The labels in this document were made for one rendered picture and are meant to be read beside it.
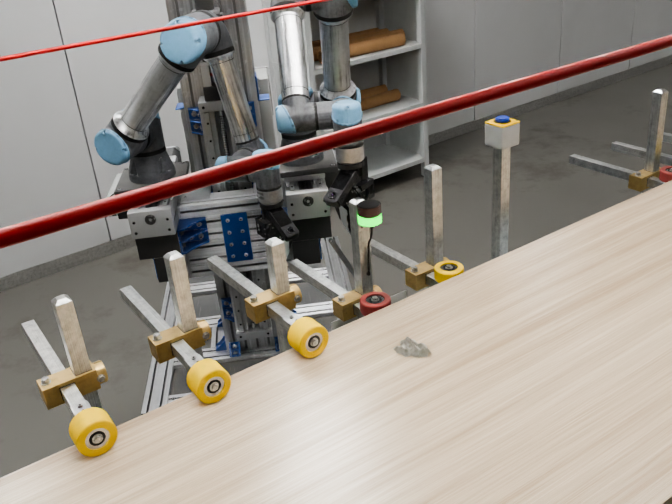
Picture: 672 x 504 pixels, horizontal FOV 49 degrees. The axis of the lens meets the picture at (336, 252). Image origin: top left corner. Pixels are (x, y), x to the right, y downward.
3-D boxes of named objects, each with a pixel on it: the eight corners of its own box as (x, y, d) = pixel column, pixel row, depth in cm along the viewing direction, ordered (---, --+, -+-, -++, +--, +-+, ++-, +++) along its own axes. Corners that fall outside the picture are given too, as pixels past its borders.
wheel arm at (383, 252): (356, 248, 234) (355, 235, 232) (364, 244, 236) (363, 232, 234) (449, 300, 201) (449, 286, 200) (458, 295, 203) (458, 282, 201)
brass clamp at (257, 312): (245, 315, 183) (242, 297, 181) (291, 296, 190) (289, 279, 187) (257, 325, 179) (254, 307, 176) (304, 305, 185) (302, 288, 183)
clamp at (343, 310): (333, 314, 199) (331, 298, 197) (373, 297, 206) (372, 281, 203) (345, 323, 195) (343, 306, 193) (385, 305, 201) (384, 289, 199)
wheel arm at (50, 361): (23, 334, 182) (19, 322, 180) (38, 329, 183) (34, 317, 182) (86, 441, 144) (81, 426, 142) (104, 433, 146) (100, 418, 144)
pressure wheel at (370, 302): (356, 334, 194) (353, 296, 189) (380, 323, 198) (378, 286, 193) (374, 347, 188) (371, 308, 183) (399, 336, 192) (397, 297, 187)
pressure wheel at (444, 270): (434, 309, 202) (433, 272, 197) (434, 294, 209) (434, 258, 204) (464, 309, 201) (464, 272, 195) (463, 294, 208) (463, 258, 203)
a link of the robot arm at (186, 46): (139, 159, 236) (229, 30, 208) (113, 176, 224) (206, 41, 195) (110, 134, 235) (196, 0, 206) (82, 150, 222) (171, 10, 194)
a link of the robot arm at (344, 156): (353, 151, 186) (327, 147, 191) (354, 168, 188) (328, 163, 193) (369, 142, 192) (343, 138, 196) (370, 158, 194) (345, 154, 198)
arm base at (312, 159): (278, 153, 254) (274, 126, 250) (321, 149, 255) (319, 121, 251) (280, 168, 241) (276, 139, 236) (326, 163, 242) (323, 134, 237)
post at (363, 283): (360, 355, 209) (348, 198, 188) (370, 350, 211) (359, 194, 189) (367, 360, 207) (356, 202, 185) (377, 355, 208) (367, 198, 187)
